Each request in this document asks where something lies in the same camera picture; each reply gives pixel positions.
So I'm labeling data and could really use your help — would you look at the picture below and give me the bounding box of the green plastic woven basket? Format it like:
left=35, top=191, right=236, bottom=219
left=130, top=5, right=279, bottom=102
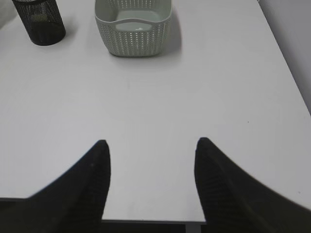
left=94, top=0, right=172, bottom=57

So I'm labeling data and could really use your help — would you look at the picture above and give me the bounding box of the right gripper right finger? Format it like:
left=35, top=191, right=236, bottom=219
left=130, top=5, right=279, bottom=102
left=194, top=137, right=311, bottom=233

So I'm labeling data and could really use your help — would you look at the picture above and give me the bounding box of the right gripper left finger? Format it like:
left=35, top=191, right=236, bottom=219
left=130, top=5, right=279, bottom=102
left=0, top=140, right=111, bottom=233

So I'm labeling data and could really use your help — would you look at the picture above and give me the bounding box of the black mesh pen holder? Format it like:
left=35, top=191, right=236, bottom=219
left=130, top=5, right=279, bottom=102
left=13, top=0, right=66, bottom=46

